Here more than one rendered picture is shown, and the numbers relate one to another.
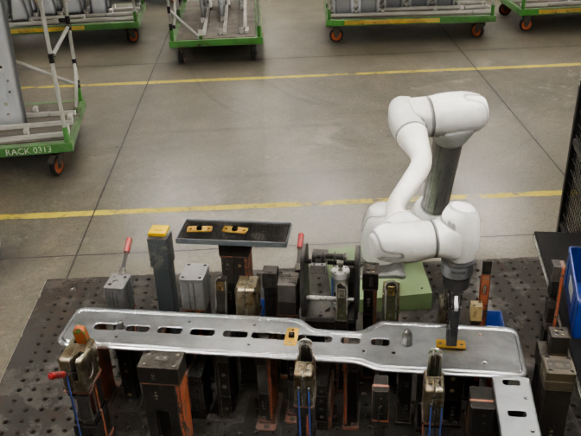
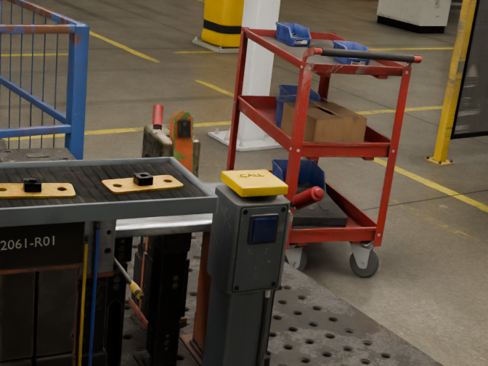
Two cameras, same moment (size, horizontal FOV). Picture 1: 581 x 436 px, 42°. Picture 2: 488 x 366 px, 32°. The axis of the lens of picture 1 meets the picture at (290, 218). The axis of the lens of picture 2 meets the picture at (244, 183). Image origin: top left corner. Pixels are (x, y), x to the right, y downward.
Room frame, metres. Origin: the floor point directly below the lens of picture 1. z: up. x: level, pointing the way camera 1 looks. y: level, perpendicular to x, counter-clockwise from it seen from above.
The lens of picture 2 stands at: (2.97, -0.12, 1.47)
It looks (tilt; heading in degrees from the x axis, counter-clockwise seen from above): 19 degrees down; 144
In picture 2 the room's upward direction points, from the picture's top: 7 degrees clockwise
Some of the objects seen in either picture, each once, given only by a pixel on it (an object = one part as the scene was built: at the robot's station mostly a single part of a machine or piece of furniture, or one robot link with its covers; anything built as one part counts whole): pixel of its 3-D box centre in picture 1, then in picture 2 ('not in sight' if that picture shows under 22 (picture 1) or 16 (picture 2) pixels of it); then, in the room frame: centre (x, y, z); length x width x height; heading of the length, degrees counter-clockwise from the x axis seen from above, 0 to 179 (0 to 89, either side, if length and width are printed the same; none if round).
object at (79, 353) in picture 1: (87, 397); (162, 226); (1.71, 0.62, 0.88); 0.15 x 0.11 x 0.36; 171
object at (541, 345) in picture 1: (539, 394); not in sight; (1.68, -0.71, 0.85); 0.12 x 0.03 x 0.30; 171
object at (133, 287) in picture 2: not in sight; (125, 274); (2.09, 0.35, 1.00); 0.12 x 0.01 x 0.01; 171
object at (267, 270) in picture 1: (272, 319); not in sight; (2.03, 0.07, 0.90); 0.05 x 0.05 x 0.40; 81
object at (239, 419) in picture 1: (226, 373); not in sight; (1.83, 0.22, 0.84); 0.13 x 0.11 x 0.29; 171
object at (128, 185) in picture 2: (199, 227); (143, 180); (2.19, 0.30, 1.17); 0.08 x 0.04 x 0.01; 87
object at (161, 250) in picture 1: (166, 288); (233, 358); (2.21, 0.44, 0.92); 0.08 x 0.08 x 0.44; 81
